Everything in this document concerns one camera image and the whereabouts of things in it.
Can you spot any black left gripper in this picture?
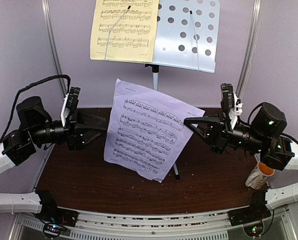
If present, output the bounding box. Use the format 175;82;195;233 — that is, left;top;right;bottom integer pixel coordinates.
29;108;107;151

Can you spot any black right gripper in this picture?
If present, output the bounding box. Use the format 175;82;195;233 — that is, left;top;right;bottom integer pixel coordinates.
183;108;267;156

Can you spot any purple sheet music page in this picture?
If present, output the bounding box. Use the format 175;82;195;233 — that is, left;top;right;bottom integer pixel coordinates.
103;79;205;183

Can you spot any light blue folding music stand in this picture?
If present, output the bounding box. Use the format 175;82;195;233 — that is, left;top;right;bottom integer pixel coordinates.
143;0;221;182

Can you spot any yellow sheet music page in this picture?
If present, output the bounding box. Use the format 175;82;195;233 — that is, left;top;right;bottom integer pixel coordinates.
90;0;160;63

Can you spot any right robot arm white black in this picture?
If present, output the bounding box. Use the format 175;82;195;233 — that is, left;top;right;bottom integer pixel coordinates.
184;100;298;171

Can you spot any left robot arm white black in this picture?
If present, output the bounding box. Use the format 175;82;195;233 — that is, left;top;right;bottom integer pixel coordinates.
0;74;108;222

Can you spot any white mug orange inside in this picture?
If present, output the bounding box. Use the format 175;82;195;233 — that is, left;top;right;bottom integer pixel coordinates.
245;161;275;190

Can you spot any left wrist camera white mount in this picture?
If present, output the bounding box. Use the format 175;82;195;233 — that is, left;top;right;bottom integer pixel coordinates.
60;87;81;127

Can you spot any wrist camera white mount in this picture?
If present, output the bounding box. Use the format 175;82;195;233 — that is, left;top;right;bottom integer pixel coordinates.
60;87;81;127
220;83;243;130

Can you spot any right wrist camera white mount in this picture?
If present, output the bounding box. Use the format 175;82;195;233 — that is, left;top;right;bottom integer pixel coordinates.
220;83;243;130

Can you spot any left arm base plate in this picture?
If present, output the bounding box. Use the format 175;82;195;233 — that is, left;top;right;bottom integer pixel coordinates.
34;207;79;227

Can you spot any front aluminium frame rail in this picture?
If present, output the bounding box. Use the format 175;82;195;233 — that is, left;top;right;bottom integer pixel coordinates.
7;206;298;240

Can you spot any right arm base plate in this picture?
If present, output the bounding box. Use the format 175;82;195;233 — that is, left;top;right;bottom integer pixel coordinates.
228;206;271;226

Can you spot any left aluminium corner post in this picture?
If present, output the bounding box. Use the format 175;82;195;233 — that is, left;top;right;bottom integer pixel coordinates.
40;0;70;101

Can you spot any aluminium corner post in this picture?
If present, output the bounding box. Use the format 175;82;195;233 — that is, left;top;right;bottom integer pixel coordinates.
236;0;263;99
40;0;70;101

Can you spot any right aluminium corner post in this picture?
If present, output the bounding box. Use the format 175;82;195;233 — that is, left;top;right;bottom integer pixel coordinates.
236;0;263;99

